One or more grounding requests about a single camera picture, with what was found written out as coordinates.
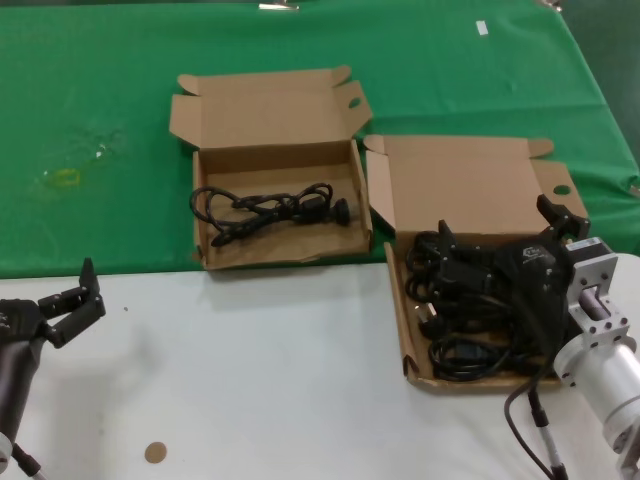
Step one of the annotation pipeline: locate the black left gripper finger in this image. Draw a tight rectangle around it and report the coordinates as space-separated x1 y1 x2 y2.
38 258 102 314
47 294 108 350

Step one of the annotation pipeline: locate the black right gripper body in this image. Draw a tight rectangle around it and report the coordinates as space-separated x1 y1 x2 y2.
492 238 576 372

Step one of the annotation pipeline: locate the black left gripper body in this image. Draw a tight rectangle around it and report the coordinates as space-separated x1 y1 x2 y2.
0 298 54 439

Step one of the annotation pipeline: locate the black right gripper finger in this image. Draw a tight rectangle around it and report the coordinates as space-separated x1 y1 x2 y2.
438 219 501 294
536 194 592 247

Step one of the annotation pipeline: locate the black power cable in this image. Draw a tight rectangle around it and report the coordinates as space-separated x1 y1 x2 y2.
189 182 358 249
405 230 501 331
428 319 557 384

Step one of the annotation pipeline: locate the open cardboard box round hole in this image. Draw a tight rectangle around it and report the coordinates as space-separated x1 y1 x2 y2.
363 133 590 397

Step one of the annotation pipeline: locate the shallow open cardboard box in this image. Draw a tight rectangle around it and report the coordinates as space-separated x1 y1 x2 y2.
168 64 374 272

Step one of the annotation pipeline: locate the green tablecloth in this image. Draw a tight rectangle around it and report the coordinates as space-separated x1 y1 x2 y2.
0 0 640 279

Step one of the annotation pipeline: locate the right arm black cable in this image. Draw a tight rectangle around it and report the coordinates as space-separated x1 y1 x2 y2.
504 359 571 480

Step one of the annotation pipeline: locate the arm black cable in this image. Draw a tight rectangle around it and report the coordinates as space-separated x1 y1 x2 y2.
10 442 49 480
504 359 571 480

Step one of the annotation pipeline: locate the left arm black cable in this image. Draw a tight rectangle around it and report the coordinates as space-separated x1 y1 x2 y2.
10 442 49 480

